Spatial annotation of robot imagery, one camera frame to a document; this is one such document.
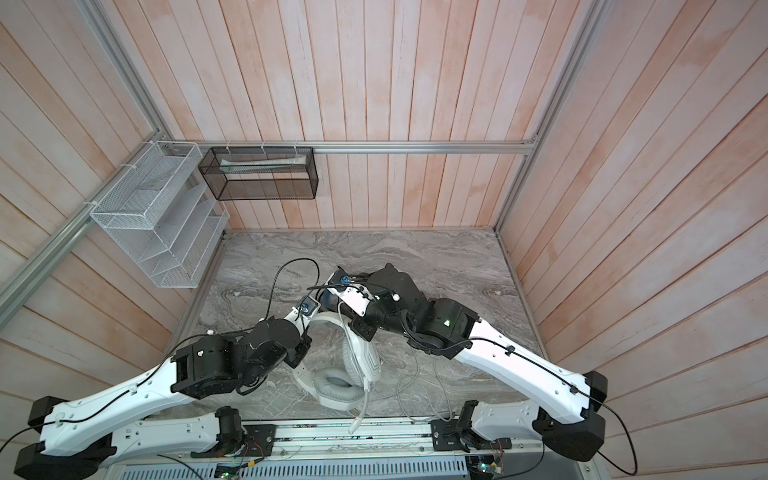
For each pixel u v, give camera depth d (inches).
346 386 24.9
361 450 28.8
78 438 15.4
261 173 41.0
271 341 17.6
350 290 19.9
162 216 28.3
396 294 16.6
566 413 15.2
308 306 21.7
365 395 24.4
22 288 21.2
